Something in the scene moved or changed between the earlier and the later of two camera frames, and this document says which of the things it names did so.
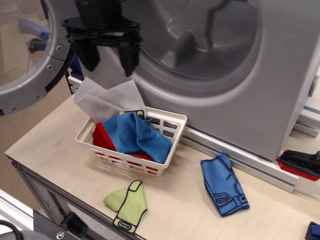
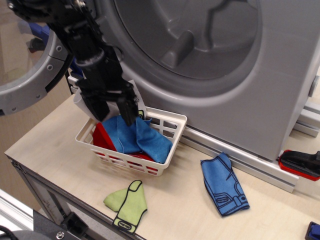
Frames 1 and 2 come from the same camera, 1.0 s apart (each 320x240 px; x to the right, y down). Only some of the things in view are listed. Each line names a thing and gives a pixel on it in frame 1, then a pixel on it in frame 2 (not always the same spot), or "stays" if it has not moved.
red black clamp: x=303 y=165 stays
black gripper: x=100 y=23 to x=100 y=79
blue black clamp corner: x=313 y=231 stays
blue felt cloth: x=131 y=134 stays
